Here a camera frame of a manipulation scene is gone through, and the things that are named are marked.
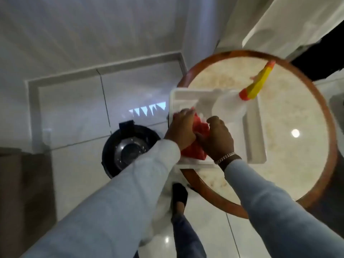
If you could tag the person's left forearm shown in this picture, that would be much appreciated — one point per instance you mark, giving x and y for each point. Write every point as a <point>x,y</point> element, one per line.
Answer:
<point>115,201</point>

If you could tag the white fabric furniture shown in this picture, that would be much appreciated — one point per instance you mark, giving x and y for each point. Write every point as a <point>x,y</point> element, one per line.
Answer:
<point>290,21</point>

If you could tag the person's right hand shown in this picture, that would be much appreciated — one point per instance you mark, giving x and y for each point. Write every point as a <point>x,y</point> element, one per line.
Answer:
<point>219,141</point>

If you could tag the person's right forearm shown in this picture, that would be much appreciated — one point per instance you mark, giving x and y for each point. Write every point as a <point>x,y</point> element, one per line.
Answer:
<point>276,209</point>

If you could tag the person's leg in jeans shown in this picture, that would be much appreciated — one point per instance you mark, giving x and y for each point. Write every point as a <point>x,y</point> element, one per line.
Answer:
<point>185,239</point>

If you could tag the red cloth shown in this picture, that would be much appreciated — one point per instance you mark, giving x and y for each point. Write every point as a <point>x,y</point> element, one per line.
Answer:
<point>200,151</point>

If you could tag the white plastic tray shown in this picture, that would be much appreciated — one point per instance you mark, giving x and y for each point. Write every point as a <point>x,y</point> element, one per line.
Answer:
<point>252,137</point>

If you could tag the dark furniture piece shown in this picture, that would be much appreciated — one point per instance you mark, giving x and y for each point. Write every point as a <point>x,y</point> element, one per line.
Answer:
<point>319,63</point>

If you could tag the person's left hand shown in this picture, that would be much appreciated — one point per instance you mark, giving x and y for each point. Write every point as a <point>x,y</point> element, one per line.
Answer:
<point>180,128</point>

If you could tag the round table with wooden rim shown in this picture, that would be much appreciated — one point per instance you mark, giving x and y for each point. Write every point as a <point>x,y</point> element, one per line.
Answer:
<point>293,147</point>

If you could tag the person's left fingers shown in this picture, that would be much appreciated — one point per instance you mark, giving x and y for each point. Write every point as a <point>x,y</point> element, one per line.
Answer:
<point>186,112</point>

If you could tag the person's black shoe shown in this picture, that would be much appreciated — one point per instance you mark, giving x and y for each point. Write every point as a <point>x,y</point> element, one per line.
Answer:
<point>179,194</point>

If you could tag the brown wooden furniture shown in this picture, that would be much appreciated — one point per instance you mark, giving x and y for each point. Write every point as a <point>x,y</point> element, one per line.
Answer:
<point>24,206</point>

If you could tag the person's right thumb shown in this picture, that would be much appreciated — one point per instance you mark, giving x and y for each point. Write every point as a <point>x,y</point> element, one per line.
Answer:
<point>201,135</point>

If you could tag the black round trash bin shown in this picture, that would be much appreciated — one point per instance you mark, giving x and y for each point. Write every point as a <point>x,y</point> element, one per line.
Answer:
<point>126,153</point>

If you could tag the clear spray bottle yellow nozzle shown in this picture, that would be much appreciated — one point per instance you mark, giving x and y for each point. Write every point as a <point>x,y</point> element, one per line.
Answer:
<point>228,107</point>

